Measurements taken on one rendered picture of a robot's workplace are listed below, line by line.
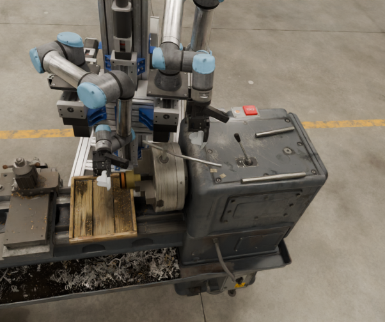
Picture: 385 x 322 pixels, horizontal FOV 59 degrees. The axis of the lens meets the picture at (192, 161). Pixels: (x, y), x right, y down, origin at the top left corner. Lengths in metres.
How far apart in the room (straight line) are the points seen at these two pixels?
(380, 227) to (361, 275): 0.52
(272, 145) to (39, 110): 2.54
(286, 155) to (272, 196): 0.19
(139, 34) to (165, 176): 0.85
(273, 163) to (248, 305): 1.28
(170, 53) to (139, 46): 0.72
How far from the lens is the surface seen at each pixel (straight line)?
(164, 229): 1.69
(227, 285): 2.26
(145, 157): 1.54
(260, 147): 1.56
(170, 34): 1.34
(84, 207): 1.75
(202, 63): 1.18
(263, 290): 2.61
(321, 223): 3.04
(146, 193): 1.49
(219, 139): 1.54
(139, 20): 1.92
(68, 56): 1.85
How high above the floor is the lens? 2.35
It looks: 50 degrees down
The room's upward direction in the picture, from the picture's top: 10 degrees clockwise
